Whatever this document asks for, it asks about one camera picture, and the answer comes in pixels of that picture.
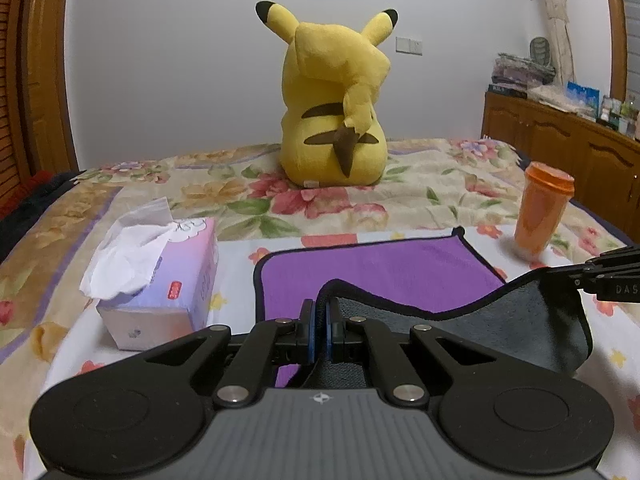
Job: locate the yellow plush toy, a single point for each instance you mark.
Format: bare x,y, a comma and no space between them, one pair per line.
330,110

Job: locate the white wall socket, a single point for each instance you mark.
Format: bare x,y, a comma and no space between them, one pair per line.
408,45

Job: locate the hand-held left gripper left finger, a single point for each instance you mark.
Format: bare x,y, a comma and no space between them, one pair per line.
309,332

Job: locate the wooden door frame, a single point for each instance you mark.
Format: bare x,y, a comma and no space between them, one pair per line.
40,60

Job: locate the wooden cabinet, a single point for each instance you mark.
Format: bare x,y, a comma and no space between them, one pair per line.
555,140

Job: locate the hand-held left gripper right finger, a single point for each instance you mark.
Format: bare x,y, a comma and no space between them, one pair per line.
331,332

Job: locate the dark cloth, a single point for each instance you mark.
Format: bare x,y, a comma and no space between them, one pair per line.
30,205

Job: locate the purple tissue box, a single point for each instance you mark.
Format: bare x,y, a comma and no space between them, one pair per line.
190,280

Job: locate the group of small bottles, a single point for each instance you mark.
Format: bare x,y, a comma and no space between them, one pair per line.
620,115

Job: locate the stack of folded cloths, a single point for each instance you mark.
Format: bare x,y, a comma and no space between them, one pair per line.
522,71

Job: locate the grey round ornament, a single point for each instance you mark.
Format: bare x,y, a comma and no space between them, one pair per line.
541,51

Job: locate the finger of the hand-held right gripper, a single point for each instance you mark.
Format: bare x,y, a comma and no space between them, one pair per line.
600,266

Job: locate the blue picture box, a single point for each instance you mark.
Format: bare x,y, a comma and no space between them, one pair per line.
582,100

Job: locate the purple and grey towel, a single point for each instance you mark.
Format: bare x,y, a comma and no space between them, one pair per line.
390,270

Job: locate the floral blanket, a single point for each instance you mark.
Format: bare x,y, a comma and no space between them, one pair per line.
60,280

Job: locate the orange lidded cup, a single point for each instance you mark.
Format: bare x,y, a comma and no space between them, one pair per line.
537,210

